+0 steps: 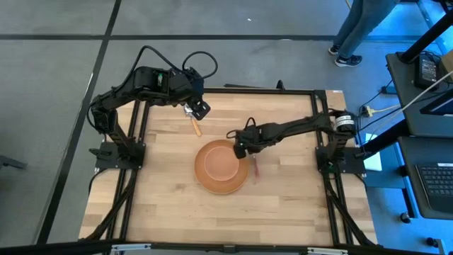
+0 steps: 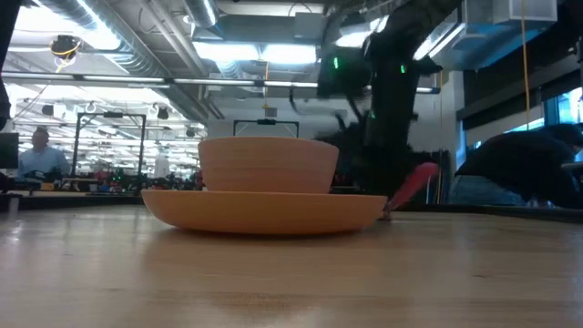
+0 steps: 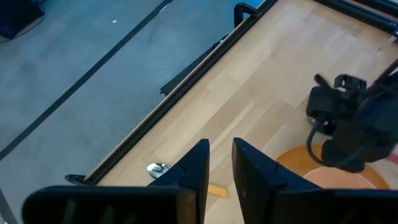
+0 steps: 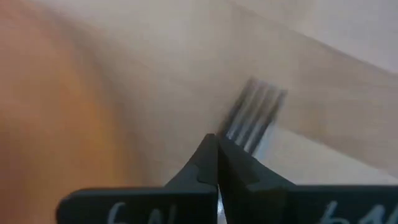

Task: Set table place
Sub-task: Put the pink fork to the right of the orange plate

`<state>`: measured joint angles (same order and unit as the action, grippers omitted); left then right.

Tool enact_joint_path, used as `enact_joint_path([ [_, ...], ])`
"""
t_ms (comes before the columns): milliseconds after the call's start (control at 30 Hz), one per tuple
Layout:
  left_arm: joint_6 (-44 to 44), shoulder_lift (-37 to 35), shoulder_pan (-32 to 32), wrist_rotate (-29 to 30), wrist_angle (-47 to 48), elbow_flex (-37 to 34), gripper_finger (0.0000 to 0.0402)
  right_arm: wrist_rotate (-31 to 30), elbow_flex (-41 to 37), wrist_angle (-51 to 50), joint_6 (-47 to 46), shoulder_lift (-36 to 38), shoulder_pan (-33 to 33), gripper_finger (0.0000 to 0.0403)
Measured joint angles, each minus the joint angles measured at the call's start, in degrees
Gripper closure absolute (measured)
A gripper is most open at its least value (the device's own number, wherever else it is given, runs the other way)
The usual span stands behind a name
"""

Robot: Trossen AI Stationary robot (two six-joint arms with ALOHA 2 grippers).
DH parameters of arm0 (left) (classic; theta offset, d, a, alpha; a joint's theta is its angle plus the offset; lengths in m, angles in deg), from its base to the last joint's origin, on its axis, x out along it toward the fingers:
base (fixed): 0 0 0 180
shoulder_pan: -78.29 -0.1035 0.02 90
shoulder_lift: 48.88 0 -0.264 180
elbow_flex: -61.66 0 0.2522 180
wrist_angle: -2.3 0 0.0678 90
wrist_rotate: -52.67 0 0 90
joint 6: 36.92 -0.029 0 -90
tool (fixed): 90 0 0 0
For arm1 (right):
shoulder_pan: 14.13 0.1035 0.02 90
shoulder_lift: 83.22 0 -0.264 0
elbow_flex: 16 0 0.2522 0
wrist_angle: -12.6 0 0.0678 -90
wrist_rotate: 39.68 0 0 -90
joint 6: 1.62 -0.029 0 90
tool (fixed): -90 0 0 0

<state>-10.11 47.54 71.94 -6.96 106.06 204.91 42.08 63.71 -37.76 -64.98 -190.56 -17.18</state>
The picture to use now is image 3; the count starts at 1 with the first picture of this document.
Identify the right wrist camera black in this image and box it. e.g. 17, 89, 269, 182
322, 136, 392, 174

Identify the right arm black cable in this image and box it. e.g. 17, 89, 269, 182
305, 119, 335, 166

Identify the dark blue bulky object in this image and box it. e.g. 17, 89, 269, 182
0, 0, 46, 40

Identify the black frame bracket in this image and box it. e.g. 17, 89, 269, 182
64, 174, 94, 187
233, 2, 261, 28

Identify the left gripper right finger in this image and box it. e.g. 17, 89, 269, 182
232, 138, 398, 224

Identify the peach bowl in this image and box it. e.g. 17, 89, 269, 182
303, 167, 377, 190

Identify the orange plate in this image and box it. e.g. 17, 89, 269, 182
275, 144, 392, 190

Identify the black aluminium table frame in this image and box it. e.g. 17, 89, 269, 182
83, 0, 398, 187

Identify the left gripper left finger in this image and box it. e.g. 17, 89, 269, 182
21, 139, 211, 224

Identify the spoon with yellow handle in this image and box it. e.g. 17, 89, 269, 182
146, 162, 229, 198

